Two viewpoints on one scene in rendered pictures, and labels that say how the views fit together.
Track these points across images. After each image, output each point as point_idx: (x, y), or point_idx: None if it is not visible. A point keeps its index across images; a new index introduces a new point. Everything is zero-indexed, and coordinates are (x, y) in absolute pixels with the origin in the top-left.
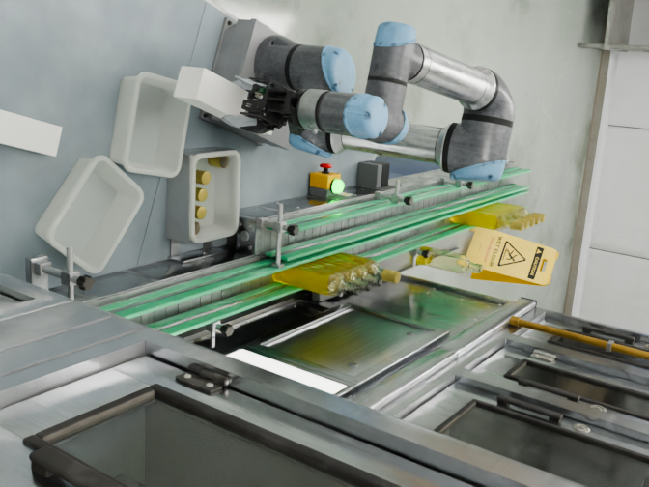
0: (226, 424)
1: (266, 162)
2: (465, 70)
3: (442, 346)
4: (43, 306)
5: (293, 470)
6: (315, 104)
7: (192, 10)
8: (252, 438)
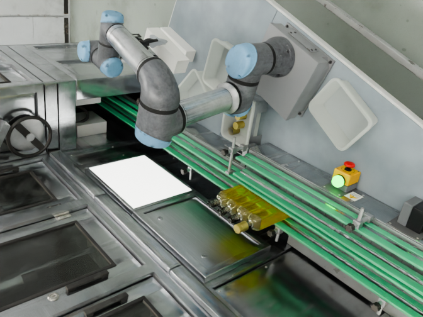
0: None
1: (304, 131)
2: (126, 50)
3: (180, 265)
4: (72, 76)
5: None
6: None
7: (267, 14)
8: None
